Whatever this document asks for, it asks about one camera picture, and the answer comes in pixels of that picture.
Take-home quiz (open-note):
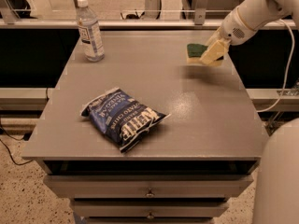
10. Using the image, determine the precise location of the clear plastic water bottle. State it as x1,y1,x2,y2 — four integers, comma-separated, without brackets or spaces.
77,0,105,62

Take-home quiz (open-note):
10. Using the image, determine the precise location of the metal railing frame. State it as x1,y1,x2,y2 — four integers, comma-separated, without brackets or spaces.
0,0,297,30

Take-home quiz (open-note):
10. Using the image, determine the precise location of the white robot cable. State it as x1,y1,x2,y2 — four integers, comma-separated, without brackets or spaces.
256,18,296,114

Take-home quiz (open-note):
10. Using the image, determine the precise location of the green and yellow sponge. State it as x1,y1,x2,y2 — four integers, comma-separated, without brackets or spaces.
187,43,223,66

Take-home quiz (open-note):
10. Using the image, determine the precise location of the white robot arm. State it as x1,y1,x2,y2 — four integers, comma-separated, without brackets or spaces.
200,0,299,224

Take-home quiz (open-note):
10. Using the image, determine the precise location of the blue potato chip bag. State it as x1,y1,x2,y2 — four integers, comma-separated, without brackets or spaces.
81,88,167,153

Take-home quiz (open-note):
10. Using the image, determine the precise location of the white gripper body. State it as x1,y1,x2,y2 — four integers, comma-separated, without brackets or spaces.
220,7,256,46

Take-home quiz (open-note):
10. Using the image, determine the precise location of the black floor cable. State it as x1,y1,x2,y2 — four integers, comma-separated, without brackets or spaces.
0,124,35,166

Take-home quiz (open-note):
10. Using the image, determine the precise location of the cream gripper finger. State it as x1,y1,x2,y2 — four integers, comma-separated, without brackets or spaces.
206,28,222,47
200,38,230,66

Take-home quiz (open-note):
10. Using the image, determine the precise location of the lower grey drawer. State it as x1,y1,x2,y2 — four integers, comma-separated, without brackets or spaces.
71,200,228,218

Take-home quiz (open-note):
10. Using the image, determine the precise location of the grey drawer cabinet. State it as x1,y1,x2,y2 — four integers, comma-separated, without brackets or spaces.
22,31,267,224

